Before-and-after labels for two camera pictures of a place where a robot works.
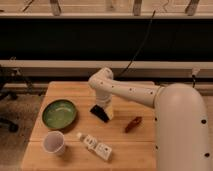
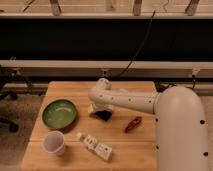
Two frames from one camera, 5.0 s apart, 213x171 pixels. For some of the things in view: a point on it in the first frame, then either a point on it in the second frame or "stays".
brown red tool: (133, 123) stays
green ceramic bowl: (59, 114) stays
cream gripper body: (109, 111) → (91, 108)
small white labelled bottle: (103, 151) stays
